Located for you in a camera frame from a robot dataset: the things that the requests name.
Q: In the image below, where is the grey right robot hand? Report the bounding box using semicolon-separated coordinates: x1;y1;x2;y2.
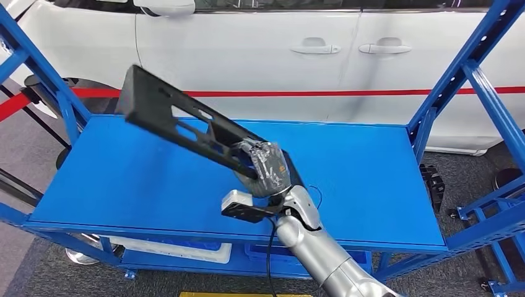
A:
233;138;293;199

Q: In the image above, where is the black plastic frame part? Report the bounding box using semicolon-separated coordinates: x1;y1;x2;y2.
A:
116;64;306;194

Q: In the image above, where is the blue metal shelf rack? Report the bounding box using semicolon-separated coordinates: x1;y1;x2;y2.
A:
449;174;525;297
0;0;525;283

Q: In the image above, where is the blue plastic bin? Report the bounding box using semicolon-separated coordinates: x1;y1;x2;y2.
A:
245;244;373;275
162;241;222;252

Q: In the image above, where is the long red barrier belt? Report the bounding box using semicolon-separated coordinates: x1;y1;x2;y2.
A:
71;86;525;99

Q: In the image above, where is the white car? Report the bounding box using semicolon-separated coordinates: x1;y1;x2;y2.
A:
0;0;525;157

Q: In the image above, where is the white plastic bin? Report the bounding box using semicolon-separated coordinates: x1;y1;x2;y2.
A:
108;236;233;264

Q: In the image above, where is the black ribbed plastic box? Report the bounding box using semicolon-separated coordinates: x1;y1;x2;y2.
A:
419;163;446;214

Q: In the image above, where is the black car tyre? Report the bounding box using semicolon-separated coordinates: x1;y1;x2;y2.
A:
24;75;124;116

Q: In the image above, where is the white car side mirror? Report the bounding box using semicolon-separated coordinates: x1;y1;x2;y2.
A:
133;0;196;17

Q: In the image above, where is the stanchion with chrome base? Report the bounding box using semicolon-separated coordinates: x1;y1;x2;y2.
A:
0;168;119;267

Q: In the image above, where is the thin black pole with base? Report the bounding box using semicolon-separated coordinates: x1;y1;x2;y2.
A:
0;84;71;170

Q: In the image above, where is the short red barrier belt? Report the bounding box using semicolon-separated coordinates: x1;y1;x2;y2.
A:
0;93;32;123

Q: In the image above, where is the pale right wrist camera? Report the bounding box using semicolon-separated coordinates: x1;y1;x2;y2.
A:
221;189;284;224

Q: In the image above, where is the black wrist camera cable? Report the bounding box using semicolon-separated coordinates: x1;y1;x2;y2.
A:
266;217;279;297

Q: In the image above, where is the white car door handle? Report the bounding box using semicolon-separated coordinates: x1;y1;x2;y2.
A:
290;37;342;55
358;37;412;55

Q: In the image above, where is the dark stanchion post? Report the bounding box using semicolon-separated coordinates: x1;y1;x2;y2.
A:
22;75;46;103

